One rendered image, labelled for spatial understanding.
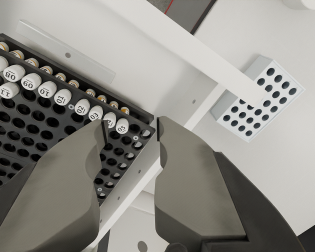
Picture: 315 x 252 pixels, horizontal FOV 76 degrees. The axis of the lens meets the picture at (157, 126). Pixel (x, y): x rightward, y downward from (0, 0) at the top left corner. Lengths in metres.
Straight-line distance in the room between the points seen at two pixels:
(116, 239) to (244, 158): 0.30
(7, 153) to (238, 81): 0.25
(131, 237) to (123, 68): 0.31
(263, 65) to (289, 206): 0.42
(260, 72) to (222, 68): 0.18
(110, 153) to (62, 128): 0.06
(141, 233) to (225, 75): 0.36
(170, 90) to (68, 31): 0.14
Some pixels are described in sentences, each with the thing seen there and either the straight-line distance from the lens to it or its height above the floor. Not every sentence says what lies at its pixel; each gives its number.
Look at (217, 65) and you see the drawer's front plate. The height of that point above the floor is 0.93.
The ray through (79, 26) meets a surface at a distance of 0.26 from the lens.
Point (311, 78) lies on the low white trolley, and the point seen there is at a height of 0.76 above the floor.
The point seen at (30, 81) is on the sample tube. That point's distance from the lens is 0.21.
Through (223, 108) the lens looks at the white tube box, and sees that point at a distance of 0.36.
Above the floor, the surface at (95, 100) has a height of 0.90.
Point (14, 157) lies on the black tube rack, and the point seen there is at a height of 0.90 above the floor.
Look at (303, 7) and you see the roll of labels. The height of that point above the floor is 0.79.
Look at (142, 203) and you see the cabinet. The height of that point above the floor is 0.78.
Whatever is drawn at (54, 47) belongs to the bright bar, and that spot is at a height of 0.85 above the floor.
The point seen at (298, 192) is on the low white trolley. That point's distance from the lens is 0.64.
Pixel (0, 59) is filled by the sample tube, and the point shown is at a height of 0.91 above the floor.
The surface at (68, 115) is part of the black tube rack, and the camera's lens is 0.22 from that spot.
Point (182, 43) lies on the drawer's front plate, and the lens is 0.16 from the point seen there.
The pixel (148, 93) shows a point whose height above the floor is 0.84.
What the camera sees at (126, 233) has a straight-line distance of 0.44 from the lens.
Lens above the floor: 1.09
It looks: 59 degrees down
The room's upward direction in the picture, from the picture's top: 172 degrees clockwise
